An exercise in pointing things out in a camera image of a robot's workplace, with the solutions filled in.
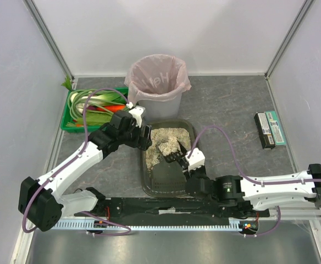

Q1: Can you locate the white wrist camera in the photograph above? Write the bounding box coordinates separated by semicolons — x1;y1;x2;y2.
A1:
126;102;146;128
185;148;205;171

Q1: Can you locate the black cardboard box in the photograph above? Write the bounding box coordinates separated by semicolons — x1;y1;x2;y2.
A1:
254;113;276;149

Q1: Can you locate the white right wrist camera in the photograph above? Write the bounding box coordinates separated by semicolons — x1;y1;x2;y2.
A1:
185;148;205;171

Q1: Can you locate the bundle of green onions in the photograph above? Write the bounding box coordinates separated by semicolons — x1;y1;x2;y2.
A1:
68;89;128;127

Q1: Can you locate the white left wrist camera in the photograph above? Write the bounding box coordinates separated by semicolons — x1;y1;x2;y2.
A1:
126;102;146;128

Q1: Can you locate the pile of pellet cat litter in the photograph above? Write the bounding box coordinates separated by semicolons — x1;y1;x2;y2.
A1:
146;128;191;171

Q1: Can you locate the black slotted litter scoop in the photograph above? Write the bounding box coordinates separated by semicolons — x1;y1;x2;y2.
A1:
157;139;187;163

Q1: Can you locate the white slotted cable duct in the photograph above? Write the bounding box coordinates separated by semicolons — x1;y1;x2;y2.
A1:
50;217;260;231

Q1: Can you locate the teal cardboard box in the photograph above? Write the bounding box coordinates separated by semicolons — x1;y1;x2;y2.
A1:
265;111;286;146

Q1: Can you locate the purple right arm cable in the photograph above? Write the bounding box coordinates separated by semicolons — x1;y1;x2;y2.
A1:
187;125;321;238

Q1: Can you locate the purple vegetable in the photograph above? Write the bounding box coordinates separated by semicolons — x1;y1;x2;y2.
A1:
87;106;102;112

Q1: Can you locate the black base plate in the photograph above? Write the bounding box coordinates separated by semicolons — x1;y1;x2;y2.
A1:
88;196;271;222

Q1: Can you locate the orange carrot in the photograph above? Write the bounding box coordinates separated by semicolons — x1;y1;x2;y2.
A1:
95;104;125;113

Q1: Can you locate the grey trash bin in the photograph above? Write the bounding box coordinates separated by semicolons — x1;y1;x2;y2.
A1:
138;95;181;122

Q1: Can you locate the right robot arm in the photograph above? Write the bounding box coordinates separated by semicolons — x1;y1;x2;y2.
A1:
178;158;321;218

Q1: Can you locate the pink plastic bin liner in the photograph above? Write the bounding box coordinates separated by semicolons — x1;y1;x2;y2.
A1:
124;54;191;104

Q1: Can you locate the green leafy vegetable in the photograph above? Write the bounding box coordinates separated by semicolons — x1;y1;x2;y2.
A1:
61;75;73;91

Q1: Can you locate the dark translucent litter box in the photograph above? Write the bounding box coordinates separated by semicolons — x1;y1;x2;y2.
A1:
140;119;196;197

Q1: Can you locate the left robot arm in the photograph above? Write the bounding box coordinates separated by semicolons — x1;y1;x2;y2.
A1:
18;106;152;232

